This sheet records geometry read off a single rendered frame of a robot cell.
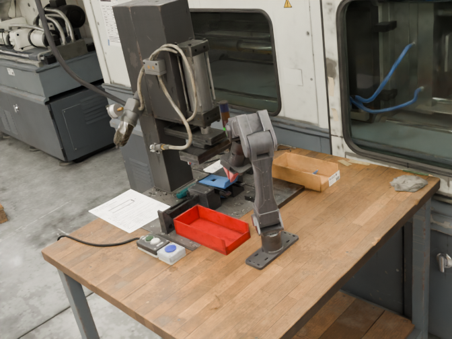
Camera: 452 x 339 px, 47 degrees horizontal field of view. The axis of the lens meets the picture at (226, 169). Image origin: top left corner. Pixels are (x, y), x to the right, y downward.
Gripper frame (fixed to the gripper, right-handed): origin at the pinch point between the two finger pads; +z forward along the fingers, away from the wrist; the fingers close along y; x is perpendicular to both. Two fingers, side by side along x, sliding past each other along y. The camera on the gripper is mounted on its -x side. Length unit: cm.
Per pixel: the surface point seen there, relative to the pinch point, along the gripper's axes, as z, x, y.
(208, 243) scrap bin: 4.4, 24.6, -13.6
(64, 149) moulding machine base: 205, -79, 242
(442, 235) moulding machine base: 12, -57, -65
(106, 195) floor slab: 189, -66, 161
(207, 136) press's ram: -11.8, 1.4, 13.8
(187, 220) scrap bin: 10.7, 18.7, 1.5
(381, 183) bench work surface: -5, -40, -39
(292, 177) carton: 4.0, -23.9, -11.3
